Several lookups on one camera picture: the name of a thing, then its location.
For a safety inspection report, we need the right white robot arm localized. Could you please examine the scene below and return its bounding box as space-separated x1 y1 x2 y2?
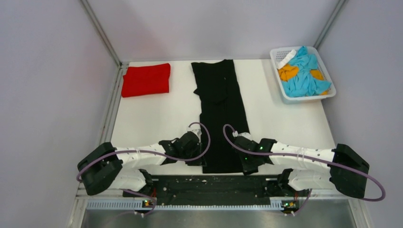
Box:
234 133 370 199

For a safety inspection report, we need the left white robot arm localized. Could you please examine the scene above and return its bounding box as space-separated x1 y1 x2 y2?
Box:
77 129 205 196

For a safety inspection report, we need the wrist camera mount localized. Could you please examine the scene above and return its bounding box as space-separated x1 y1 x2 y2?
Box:
232 131 252 140
187 124 202 137

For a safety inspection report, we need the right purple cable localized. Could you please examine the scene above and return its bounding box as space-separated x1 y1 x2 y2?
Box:
222 123 386 216

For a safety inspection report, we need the purple cable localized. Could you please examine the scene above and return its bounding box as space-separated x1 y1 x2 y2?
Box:
76 122 211 216
222 123 386 216

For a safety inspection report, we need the folded red t shirt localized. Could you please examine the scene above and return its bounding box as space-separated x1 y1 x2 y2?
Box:
121 63 171 98

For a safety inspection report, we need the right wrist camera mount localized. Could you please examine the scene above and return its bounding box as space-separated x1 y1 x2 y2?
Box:
232 131 252 140

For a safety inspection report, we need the black t shirt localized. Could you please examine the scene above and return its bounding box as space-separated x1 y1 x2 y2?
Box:
191 60 249 174

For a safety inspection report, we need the white cloth strip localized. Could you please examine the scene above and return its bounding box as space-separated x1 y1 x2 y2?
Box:
276 49 297 69

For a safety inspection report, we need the aluminium frame rail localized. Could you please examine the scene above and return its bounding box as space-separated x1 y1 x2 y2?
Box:
80 0 123 143

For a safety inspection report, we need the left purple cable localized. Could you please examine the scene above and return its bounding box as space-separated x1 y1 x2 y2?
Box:
76 122 211 216

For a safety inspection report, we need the white plastic laundry basket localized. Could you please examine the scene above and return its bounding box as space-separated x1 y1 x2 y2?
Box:
269 46 336 104

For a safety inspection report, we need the orange t shirt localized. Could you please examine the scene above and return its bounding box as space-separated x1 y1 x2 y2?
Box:
278 64 331 97

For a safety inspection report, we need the light blue t shirt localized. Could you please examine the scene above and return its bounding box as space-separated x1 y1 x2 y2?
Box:
278 46 332 98

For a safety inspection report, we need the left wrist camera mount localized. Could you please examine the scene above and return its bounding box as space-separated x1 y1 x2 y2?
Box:
187 124 202 137

